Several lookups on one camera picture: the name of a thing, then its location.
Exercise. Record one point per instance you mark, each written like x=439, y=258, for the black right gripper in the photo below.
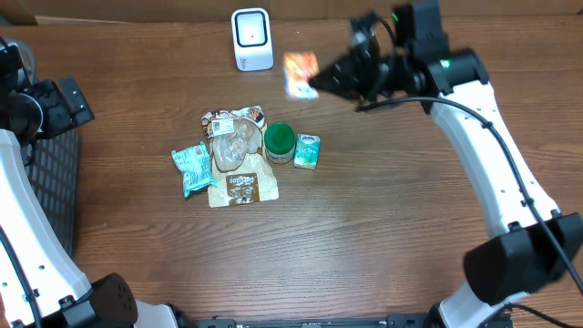
x=344, y=85

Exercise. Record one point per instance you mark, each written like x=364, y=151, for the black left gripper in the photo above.
x=65, y=117

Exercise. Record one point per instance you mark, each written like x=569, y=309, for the orange Kleenex tissue pack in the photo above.
x=298, y=69

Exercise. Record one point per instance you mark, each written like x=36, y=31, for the teal Kleenex tissue pack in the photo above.
x=307, y=151

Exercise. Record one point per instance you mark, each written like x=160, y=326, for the green lid jar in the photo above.
x=279, y=143

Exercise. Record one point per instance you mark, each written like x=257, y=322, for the teal snack packet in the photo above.
x=194, y=165

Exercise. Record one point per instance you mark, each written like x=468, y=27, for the clear snack bag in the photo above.
x=237, y=157

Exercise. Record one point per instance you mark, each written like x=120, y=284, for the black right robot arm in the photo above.
x=531, y=242

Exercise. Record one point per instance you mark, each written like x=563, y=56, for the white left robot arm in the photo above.
x=40, y=284

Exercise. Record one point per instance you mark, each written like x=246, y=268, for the white barcode scanner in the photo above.
x=252, y=44

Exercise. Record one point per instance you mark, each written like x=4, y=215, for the grey plastic basket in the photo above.
x=54, y=178

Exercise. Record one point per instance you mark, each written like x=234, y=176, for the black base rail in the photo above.
x=391, y=321

